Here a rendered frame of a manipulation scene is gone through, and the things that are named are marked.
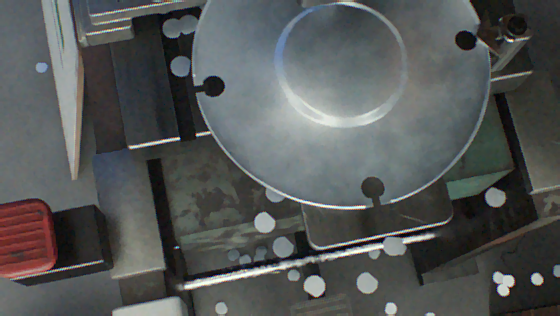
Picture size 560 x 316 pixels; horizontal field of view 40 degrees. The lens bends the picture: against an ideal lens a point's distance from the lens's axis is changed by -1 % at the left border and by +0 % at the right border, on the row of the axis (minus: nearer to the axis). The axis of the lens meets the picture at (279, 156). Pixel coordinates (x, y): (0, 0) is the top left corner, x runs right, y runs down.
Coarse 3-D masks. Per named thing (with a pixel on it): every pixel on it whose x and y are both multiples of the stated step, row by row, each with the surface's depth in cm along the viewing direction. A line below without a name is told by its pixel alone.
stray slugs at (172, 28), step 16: (192, 16) 84; (176, 32) 84; (176, 64) 83; (272, 192) 86; (496, 192) 87; (256, 224) 85; (272, 224) 85; (288, 240) 85; (384, 240) 85; (400, 240) 85; (304, 288) 84; (320, 288) 84; (368, 288) 84
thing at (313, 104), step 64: (256, 0) 77; (384, 0) 78; (448, 0) 78; (192, 64) 74; (256, 64) 75; (320, 64) 75; (384, 64) 75; (448, 64) 76; (256, 128) 74; (320, 128) 74; (384, 128) 74; (448, 128) 75; (320, 192) 72; (384, 192) 73
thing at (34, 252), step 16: (0, 208) 73; (16, 208) 73; (32, 208) 73; (48, 208) 73; (0, 224) 72; (16, 224) 72; (32, 224) 72; (48, 224) 73; (0, 240) 72; (16, 240) 72; (32, 240) 72; (48, 240) 72; (0, 256) 71; (16, 256) 72; (32, 256) 72; (48, 256) 72; (0, 272) 71; (16, 272) 71; (32, 272) 72
